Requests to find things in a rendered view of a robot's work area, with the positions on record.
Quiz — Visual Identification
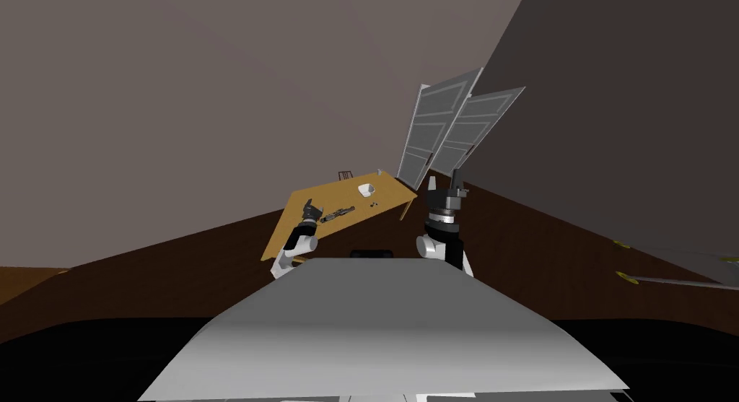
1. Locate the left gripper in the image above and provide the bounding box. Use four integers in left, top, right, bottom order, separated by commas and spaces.
301, 198, 325, 224

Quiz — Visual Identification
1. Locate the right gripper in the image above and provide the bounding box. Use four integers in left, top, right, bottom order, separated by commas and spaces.
427, 168, 471, 214

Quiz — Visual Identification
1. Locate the wooden table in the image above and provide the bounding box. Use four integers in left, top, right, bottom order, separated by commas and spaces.
260, 170, 419, 262

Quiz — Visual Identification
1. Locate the long black tool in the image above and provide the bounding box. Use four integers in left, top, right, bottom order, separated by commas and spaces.
320, 205, 357, 224

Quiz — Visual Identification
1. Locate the grey panelled door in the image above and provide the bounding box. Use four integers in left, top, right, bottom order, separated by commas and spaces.
429, 87, 527, 178
396, 66, 484, 187

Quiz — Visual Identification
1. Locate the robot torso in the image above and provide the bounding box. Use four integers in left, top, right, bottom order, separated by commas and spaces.
137, 249, 631, 402

